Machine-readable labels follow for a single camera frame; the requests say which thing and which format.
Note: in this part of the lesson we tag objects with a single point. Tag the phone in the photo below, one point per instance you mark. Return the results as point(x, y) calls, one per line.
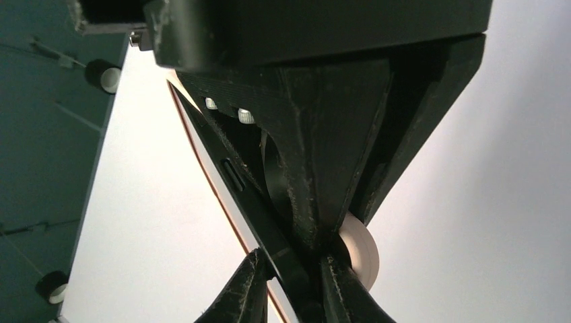
point(288, 288)

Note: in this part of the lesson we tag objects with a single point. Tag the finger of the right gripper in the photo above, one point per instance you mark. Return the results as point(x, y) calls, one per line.
point(426, 80)
point(323, 120)

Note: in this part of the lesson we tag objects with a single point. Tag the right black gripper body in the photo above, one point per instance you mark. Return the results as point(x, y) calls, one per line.
point(200, 35)

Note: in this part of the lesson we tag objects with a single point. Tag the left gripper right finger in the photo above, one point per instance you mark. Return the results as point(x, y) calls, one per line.
point(345, 299)

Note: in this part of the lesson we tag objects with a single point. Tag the white roller wheel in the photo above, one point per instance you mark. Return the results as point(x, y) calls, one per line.
point(362, 250)

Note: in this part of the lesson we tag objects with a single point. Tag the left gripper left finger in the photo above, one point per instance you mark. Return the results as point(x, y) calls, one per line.
point(244, 297)

